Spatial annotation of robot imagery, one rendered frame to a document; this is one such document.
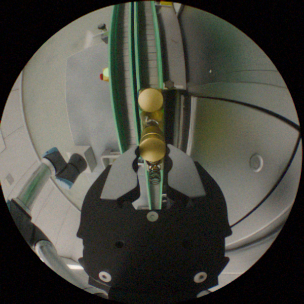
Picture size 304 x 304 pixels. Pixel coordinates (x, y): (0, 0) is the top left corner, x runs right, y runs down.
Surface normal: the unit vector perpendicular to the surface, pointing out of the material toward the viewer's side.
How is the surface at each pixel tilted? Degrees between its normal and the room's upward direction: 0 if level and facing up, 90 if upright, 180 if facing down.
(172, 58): 0
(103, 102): 0
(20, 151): 90
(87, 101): 0
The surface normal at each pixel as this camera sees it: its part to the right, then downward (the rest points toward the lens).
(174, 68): -0.01, 0.53
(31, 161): 1.00, -0.04
